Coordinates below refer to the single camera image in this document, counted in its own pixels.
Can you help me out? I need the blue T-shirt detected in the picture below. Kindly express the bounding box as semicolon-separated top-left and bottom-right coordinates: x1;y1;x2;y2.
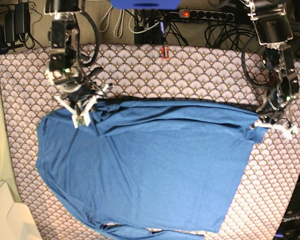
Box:
36;100;266;240

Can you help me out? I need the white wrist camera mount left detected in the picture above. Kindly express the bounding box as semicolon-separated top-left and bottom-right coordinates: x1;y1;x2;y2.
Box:
250;118;299;141

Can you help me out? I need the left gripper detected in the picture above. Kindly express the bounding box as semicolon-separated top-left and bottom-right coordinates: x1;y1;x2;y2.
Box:
259;91;294;119

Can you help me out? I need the black power strip red switch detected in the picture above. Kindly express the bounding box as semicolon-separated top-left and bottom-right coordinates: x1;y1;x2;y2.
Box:
178;9;235;22

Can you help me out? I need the fan-patterned tablecloth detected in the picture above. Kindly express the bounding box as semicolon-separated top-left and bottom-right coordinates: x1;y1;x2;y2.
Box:
0;44;300;240

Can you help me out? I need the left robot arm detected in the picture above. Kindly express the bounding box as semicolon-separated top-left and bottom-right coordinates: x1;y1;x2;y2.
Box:
241;0;299;124

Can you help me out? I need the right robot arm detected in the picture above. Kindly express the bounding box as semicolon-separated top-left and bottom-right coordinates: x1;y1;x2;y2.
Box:
44;0;100;107

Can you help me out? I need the black power adapter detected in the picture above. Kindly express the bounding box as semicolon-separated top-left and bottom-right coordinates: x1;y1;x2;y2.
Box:
4;2;31;44

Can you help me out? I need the red table clamp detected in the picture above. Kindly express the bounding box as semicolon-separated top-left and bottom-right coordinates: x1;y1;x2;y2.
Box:
161;45;170;60

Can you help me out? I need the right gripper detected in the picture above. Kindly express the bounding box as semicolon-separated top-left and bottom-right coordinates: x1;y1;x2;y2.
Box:
53;79;95;105

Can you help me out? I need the blue box top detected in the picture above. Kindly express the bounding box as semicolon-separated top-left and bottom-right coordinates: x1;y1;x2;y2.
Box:
110;0;181;10

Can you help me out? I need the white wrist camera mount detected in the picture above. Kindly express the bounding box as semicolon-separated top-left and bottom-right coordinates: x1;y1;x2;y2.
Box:
250;118;299;141
54;83;113;129

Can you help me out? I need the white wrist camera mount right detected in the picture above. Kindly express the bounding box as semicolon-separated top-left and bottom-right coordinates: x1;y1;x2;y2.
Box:
54;83;113;129

